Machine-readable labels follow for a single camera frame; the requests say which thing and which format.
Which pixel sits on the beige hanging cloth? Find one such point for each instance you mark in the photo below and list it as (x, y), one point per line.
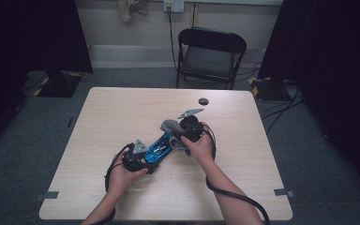
(128, 9)

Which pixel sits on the black curtain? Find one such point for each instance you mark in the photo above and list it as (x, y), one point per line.
(28, 31)
(340, 62)

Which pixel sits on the grey tape strip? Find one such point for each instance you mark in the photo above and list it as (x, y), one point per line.
(48, 195)
(283, 192)

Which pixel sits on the black folding chair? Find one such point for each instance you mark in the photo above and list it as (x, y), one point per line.
(211, 40)

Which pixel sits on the black stand base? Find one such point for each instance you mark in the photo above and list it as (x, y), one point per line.
(59, 87)
(268, 90)

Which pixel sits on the person's left hand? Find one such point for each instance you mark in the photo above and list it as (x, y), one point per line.
(123, 178)

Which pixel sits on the white wall socket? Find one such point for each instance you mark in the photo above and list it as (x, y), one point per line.
(174, 5)

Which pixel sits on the black table grommet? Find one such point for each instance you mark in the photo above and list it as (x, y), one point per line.
(203, 101)

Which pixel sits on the grey sock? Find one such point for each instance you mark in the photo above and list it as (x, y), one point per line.
(170, 126)

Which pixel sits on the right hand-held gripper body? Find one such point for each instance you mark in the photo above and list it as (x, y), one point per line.
(192, 128)

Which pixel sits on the small black floor strip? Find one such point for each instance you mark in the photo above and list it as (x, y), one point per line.
(70, 122)

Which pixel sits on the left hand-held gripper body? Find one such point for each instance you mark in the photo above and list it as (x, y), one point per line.
(140, 147)

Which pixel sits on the blue toy car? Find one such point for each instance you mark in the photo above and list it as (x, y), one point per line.
(157, 150)

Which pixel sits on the person's right hand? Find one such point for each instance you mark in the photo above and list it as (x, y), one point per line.
(203, 150)

